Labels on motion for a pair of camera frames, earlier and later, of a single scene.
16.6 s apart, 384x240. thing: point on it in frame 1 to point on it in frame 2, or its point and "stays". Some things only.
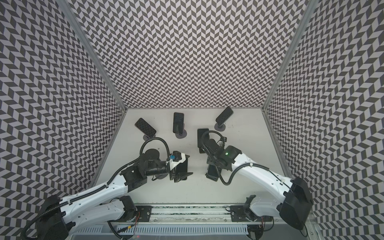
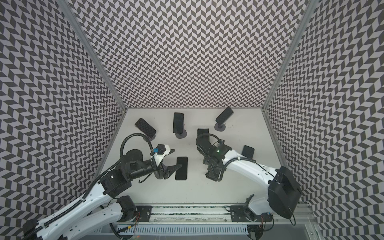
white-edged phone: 182,171 stays
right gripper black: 212,172 stays
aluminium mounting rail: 200,214 stays
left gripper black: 173,175 to 169,171
